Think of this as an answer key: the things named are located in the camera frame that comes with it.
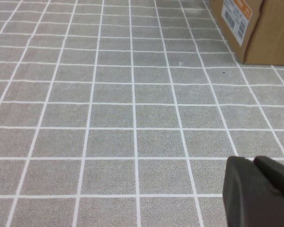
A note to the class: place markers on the brown cardboard shoe box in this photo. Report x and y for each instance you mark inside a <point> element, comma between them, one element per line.
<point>269,35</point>

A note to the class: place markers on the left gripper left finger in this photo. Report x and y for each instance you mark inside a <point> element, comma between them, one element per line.
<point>246,201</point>

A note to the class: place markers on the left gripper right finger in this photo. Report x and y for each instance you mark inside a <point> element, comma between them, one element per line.
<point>279,179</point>

